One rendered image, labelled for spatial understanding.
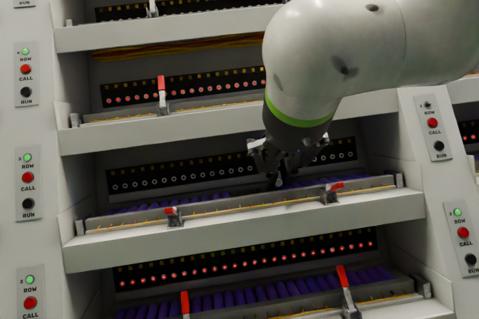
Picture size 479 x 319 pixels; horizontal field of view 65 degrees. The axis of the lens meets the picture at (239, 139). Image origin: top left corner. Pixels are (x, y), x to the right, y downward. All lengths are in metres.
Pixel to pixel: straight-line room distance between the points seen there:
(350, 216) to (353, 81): 0.34
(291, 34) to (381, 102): 0.40
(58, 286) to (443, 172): 0.66
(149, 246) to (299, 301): 0.28
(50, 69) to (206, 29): 0.29
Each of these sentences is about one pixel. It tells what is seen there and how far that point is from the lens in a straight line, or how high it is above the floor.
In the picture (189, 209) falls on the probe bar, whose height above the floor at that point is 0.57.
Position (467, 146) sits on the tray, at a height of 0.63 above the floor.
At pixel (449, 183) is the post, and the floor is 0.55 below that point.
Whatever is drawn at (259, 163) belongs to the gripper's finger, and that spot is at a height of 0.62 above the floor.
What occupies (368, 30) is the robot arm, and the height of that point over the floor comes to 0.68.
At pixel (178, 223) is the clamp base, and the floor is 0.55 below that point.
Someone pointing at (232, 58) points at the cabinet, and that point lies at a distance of 0.93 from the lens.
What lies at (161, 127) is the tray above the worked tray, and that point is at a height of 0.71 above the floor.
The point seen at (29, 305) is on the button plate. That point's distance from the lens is 0.70.
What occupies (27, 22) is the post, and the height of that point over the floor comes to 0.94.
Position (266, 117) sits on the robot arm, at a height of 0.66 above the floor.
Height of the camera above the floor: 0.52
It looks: 13 degrees up
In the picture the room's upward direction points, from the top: 9 degrees counter-clockwise
